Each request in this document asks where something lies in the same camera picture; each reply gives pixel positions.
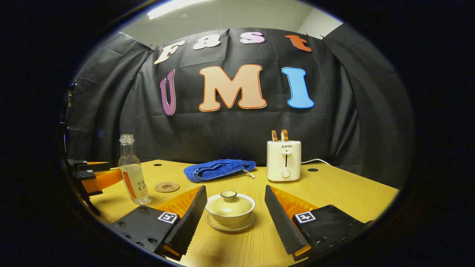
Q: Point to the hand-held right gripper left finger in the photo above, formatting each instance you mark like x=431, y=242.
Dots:
x=193, y=218

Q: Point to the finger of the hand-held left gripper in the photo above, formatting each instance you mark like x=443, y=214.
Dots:
x=105, y=180
x=85, y=165

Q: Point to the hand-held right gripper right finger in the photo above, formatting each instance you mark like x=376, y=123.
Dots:
x=282, y=222

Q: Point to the clear glass water bottle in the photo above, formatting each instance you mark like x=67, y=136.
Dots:
x=135, y=181

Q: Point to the white ceramic teacup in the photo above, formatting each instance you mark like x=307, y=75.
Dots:
x=230, y=221

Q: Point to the white ceramic teacup lid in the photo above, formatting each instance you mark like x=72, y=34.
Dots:
x=230, y=207

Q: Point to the round cork coaster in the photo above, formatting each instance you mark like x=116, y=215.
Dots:
x=167, y=187

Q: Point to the blue folded towel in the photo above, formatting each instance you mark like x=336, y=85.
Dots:
x=219, y=170

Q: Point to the cream white toaster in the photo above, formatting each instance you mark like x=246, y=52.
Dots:
x=276, y=163

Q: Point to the brown toast slice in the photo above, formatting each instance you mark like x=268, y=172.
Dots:
x=274, y=136
x=284, y=135

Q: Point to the black backdrop cloth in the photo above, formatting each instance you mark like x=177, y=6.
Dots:
x=230, y=129

